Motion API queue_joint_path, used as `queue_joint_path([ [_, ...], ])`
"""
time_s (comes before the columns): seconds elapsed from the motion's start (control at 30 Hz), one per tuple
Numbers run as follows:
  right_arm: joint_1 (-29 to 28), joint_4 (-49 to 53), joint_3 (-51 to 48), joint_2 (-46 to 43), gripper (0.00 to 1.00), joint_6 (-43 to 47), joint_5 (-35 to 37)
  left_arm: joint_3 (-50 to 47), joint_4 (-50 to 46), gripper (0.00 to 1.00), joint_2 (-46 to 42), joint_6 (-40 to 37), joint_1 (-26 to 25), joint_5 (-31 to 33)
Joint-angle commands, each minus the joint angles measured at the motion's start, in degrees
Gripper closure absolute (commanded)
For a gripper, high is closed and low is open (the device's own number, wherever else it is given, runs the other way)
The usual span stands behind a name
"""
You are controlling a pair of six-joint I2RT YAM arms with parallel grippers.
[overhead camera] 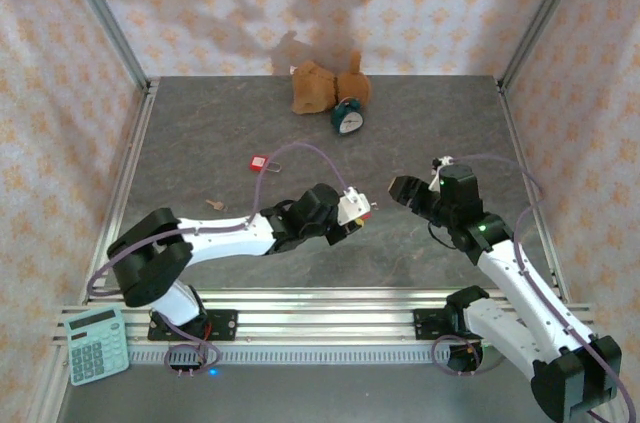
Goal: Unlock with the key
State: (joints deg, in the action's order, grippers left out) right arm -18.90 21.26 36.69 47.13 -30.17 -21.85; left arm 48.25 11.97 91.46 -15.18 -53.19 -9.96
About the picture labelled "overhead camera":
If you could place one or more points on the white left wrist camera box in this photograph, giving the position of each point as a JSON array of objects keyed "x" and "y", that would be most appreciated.
[{"x": 352, "y": 205}]

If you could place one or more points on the small metal key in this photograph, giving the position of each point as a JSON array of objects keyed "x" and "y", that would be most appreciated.
[{"x": 216, "y": 204}]

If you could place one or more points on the aluminium frame post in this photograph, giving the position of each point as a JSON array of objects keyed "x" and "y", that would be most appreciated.
[
  {"x": 107, "y": 23},
  {"x": 542, "y": 18}
]

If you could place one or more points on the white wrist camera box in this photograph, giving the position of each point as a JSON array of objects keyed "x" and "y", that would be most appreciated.
[
  {"x": 439, "y": 174},
  {"x": 352, "y": 205}
]

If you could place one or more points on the mint green calculator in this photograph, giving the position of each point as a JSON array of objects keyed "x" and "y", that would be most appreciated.
[{"x": 95, "y": 353}]

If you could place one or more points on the dark green alarm clock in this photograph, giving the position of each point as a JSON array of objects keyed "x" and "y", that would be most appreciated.
[{"x": 350, "y": 122}]

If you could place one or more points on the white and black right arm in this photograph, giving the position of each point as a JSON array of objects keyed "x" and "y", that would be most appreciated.
[{"x": 525, "y": 293}]

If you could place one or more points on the aluminium side rail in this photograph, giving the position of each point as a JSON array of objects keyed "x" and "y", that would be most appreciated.
[
  {"x": 122, "y": 183},
  {"x": 530, "y": 143}
]

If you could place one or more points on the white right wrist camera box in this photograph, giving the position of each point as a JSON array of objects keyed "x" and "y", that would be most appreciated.
[{"x": 439, "y": 174}]

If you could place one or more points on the brown plush toy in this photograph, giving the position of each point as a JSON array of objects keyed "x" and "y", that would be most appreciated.
[{"x": 312, "y": 88}]

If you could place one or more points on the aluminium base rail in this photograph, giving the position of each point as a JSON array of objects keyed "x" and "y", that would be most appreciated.
[{"x": 325, "y": 318}]

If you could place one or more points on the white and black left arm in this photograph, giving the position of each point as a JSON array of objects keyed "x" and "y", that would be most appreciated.
[{"x": 225, "y": 238}]

